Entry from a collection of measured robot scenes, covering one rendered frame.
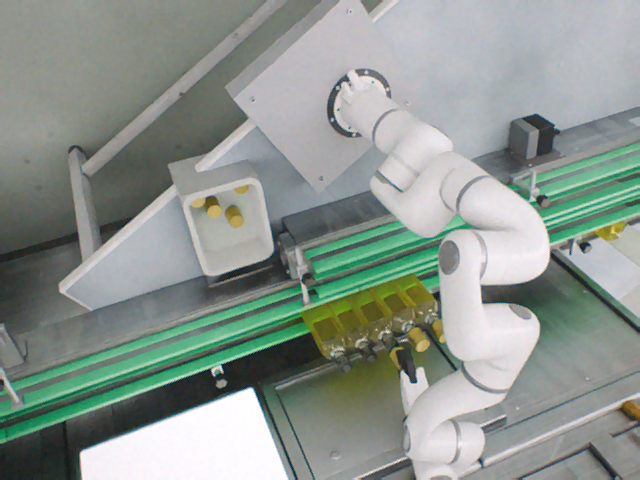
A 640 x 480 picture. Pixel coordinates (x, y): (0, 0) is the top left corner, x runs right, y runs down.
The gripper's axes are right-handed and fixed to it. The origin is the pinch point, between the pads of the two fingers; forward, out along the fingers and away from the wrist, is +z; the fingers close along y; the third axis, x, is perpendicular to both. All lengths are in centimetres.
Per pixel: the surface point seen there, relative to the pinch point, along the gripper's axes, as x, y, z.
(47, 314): 94, -14, 52
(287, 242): 21.0, 15.6, 28.4
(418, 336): -4.3, 1.9, 5.3
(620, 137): -70, 15, 52
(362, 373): 8.5, -12.6, 9.8
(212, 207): 36, 28, 29
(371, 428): 9.1, -12.5, -5.9
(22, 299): 103, -14, 61
